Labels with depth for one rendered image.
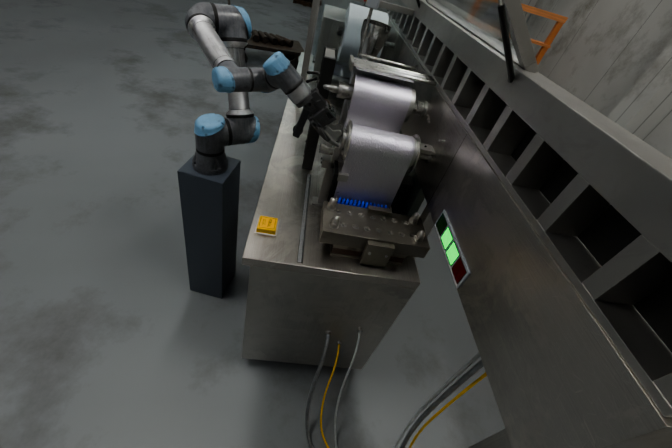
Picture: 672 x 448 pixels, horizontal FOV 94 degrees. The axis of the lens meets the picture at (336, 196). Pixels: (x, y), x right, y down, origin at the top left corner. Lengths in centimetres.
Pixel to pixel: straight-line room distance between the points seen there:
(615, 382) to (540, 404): 16
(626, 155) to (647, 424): 37
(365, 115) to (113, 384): 168
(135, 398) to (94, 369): 25
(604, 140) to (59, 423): 208
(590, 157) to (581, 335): 30
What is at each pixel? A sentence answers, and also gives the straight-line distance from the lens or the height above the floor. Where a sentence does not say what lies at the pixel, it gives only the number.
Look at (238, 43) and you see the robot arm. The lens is 141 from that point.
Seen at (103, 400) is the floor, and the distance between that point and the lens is 197.
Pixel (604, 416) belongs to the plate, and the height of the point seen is 137.
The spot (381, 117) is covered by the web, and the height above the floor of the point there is 129.
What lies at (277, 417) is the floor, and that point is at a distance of 186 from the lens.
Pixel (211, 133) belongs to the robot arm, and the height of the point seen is 110.
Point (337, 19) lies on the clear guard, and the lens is 202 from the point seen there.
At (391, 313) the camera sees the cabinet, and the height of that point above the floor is 67.
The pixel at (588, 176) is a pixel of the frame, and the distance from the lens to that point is 70.
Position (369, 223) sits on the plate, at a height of 103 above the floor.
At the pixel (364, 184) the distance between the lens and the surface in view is 120.
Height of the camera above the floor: 180
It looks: 38 degrees down
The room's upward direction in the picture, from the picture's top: 17 degrees clockwise
